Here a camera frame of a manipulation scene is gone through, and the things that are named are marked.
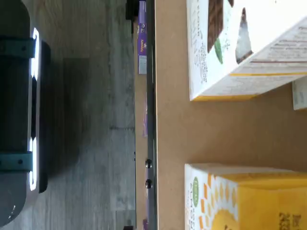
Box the white box with yellow label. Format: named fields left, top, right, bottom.
left=184, top=163, right=307, bottom=230

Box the black metal shelf rail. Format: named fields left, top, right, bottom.
left=146, top=0, right=159, bottom=230

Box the white box with chocolate picture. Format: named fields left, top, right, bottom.
left=186, top=0, right=307, bottom=102

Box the purple box with white side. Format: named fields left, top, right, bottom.
left=137, top=0, right=148, bottom=75

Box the dark robot base with light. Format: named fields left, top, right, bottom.
left=0, top=0, right=51, bottom=228

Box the small white box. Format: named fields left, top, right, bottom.
left=292, top=80, right=307, bottom=111

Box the wooden shelf board holding white boxes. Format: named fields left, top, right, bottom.
left=154, top=0, right=307, bottom=230

